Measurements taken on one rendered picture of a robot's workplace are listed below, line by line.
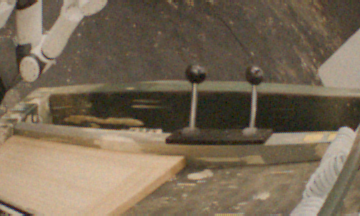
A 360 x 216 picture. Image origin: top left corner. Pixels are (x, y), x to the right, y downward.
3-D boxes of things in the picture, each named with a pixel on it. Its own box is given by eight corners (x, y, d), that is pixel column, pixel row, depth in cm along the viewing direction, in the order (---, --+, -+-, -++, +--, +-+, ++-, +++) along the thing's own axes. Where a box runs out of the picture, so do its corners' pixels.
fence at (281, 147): (22, 134, 170) (19, 121, 168) (349, 147, 121) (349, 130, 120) (15, 140, 166) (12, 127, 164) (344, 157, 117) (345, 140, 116)
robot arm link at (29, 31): (12, 81, 153) (7, 16, 139) (28, 54, 163) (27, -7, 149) (39, 83, 150) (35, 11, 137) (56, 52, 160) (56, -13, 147)
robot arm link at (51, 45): (69, 38, 141) (39, 91, 153) (86, 14, 149) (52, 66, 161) (43, 19, 139) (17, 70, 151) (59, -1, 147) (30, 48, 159)
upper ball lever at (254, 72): (245, 141, 133) (249, 66, 135) (262, 141, 132) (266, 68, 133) (236, 139, 130) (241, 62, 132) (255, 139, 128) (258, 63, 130)
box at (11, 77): (11, 56, 198) (31, 24, 187) (22, 80, 198) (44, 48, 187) (-5, 68, 188) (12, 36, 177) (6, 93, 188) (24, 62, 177)
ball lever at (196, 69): (186, 141, 140) (192, 65, 141) (205, 141, 138) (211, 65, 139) (175, 138, 136) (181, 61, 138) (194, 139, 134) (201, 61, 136)
